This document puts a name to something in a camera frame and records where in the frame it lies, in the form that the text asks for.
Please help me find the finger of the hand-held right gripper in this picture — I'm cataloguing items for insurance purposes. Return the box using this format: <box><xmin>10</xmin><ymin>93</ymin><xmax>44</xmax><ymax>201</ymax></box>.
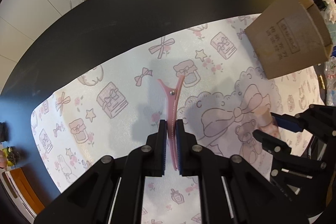
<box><xmin>270</xmin><ymin>105</ymin><xmax>336</xmax><ymax>146</ymax></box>
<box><xmin>253</xmin><ymin>130</ymin><xmax>327</xmax><ymax>170</ymax></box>

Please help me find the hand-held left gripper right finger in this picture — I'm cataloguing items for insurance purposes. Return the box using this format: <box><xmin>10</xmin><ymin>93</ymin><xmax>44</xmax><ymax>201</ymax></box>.
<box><xmin>175</xmin><ymin>119</ymin><xmax>310</xmax><ymax>224</ymax></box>

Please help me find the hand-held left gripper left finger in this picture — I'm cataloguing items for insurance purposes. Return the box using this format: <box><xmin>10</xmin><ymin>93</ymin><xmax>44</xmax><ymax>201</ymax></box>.
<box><xmin>34</xmin><ymin>119</ymin><xmax>168</xmax><ymax>224</ymax></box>

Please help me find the pink hair clip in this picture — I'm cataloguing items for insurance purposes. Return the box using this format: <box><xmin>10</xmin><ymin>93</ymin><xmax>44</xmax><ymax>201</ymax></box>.
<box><xmin>157</xmin><ymin>74</ymin><xmax>185</xmax><ymax>171</ymax></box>

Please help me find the brown cardboard box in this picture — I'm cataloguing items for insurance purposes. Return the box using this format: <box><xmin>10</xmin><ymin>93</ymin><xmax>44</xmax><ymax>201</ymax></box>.
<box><xmin>244</xmin><ymin>0</ymin><xmax>333</xmax><ymax>80</ymax></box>

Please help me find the black desktop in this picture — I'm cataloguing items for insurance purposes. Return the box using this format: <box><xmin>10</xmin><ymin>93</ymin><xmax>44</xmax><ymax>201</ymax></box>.
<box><xmin>0</xmin><ymin>0</ymin><xmax>336</xmax><ymax>198</ymax></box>

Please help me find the white printed desk mat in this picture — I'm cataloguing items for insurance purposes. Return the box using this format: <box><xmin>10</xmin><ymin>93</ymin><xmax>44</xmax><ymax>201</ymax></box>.
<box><xmin>31</xmin><ymin>13</ymin><xmax>327</xmax><ymax>224</ymax></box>

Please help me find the clear plastic bag of items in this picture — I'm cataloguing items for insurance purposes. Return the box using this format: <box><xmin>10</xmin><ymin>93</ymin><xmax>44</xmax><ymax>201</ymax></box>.
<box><xmin>316</xmin><ymin>56</ymin><xmax>336</xmax><ymax>106</ymax></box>

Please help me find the black-haired doll figure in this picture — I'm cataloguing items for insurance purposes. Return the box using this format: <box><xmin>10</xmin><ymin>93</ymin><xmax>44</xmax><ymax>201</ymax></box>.
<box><xmin>0</xmin><ymin>148</ymin><xmax>16</xmax><ymax>169</ymax></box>

